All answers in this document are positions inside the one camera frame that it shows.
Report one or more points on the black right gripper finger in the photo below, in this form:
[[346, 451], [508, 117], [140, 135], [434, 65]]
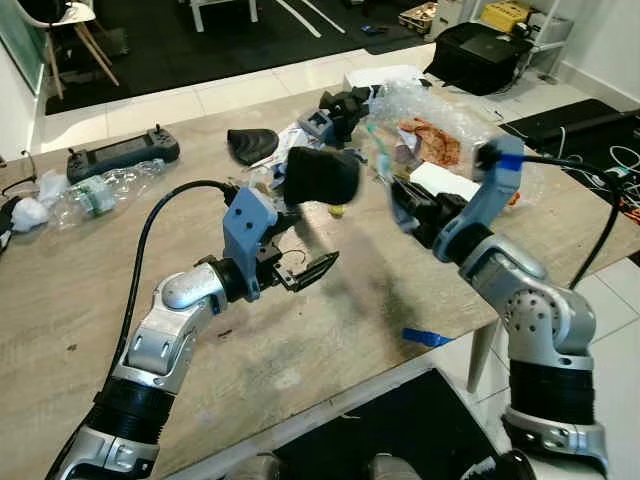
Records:
[[401, 195]]

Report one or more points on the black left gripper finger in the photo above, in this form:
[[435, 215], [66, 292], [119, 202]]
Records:
[[320, 177], [318, 270]]

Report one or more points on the large clear plastic bag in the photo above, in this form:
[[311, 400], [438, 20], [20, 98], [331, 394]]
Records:
[[430, 100]]

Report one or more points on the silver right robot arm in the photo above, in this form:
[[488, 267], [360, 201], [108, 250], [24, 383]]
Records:
[[545, 320]]

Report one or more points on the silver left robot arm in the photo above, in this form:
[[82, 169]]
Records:
[[165, 340]]

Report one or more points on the small yellow scrap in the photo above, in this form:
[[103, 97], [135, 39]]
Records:
[[338, 210]]

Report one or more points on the small white box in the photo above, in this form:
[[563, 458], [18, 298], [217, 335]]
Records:
[[445, 180]]

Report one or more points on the white crumpled wrapper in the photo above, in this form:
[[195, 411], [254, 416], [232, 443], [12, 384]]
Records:
[[295, 135]]

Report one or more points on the orange brown snack wrapper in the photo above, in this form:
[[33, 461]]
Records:
[[432, 140]]

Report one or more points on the spare black and grey gripper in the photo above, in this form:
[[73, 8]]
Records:
[[345, 108]]

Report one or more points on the black dome-shaped pad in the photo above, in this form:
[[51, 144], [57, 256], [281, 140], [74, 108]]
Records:
[[250, 145]]

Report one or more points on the yellow orange wrapper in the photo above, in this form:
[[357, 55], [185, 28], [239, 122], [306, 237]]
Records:
[[514, 197]]

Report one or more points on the blue tape strip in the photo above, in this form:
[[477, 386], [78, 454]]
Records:
[[425, 337]]

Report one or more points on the white flat carton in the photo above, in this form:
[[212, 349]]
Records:
[[385, 77]]

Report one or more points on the light table leg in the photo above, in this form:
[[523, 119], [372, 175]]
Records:
[[482, 355]]

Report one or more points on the black carry bag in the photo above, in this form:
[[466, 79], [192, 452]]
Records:
[[478, 55]]

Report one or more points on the dark carpet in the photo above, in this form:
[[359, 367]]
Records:
[[200, 60]]

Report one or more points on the black mat under robot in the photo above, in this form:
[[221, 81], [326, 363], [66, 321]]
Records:
[[400, 420]]

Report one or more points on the small wooden crate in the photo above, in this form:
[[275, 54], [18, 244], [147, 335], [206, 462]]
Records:
[[418, 17]]

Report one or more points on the crushed clear plastic bottle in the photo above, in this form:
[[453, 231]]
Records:
[[100, 192]]

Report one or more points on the black handheld controller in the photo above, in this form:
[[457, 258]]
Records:
[[122, 152]]

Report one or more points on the grey left robot foot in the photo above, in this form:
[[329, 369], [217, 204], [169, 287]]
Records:
[[258, 468]]

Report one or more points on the grey robot foot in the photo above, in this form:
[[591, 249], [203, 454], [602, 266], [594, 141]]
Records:
[[258, 468], [395, 468]]

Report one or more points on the yellow box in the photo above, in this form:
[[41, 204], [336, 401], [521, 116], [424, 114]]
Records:
[[505, 15]]

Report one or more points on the grey right robot foot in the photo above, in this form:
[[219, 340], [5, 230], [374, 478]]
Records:
[[395, 468]]

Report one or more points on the white crumpled tissue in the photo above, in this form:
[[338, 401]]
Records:
[[28, 213], [50, 185]]

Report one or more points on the white chair with wooden legs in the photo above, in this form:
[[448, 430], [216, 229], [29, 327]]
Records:
[[75, 12]]

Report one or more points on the frosted glass panel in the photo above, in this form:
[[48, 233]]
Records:
[[20, 40]]

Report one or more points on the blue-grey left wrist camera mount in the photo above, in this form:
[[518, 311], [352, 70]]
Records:
[[245, 225]]

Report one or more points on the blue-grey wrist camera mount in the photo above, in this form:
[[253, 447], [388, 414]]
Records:
[[245, 225], [490, 200]]

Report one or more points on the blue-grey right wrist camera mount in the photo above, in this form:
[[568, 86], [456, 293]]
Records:
[[490, 200]]

